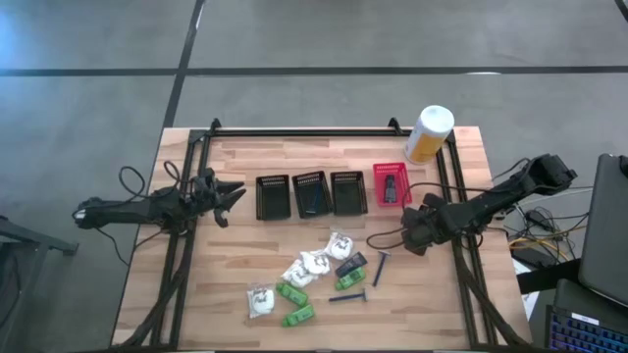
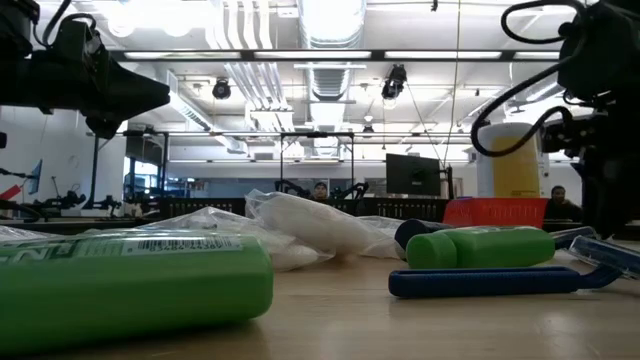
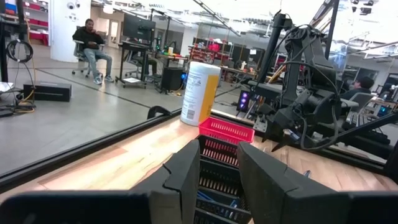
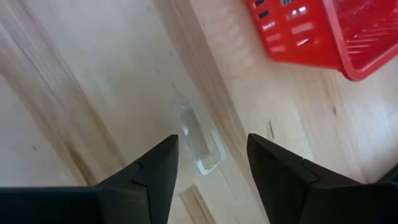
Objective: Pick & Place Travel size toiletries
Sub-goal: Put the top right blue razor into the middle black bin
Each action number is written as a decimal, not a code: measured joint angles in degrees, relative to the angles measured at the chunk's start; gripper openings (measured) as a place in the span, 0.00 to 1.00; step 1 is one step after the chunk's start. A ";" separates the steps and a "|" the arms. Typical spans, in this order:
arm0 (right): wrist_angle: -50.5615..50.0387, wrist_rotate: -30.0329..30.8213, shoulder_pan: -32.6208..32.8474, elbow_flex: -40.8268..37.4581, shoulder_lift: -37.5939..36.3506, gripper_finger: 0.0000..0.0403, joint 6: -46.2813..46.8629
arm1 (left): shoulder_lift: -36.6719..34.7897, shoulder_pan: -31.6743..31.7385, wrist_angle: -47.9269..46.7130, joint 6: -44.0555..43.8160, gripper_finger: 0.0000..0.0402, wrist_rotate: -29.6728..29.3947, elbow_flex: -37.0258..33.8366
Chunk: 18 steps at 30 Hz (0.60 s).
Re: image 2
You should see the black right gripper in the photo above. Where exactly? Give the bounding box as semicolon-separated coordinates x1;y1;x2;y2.
574;147;640;240

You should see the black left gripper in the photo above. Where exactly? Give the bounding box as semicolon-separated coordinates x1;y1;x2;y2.
0;49;172;141

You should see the green shampoo bottle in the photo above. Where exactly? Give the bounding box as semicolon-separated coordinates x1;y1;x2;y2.
405;225;557;271
0;228;275;357

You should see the clear vanity pack bag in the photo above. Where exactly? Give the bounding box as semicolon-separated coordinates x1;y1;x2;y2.
243;188;401;261
0;224;56;242
82;206;335;274
357;214;406;239

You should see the dark toiletry tube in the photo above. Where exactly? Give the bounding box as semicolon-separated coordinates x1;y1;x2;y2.
393;218;454;261

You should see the person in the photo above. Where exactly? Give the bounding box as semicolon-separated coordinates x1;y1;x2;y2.
543;184;584;222
308;180;332;202

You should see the black ceiling spotlight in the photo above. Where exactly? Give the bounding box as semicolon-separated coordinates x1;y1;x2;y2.
211;78;233;101

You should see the white yellow wipes canister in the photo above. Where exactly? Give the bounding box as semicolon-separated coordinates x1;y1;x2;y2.
476;122;552;199

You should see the red slotted plastic basket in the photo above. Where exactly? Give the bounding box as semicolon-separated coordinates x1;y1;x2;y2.
442;197;550;230

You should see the blue background monitor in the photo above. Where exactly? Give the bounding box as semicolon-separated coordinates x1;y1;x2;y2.
27;158;45;196

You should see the black computer monitor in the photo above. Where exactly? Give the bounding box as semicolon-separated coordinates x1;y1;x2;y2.
385;153;443;198

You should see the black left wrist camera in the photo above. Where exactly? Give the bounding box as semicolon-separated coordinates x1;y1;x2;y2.
53;17;107;55

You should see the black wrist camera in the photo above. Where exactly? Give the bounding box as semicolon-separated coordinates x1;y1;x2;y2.
53;17;107;55
542;115;609;154

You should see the black background rig frame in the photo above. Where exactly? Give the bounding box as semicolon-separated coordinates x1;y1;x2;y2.
85;128;171;211
278;130;357;199

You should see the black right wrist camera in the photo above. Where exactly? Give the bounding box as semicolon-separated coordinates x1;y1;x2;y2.
542;115;609;154

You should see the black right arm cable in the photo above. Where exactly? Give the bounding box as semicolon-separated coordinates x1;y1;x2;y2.
499;0;589;46

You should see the black hanging camera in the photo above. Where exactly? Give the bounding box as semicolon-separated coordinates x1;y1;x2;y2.
380;63;409;101

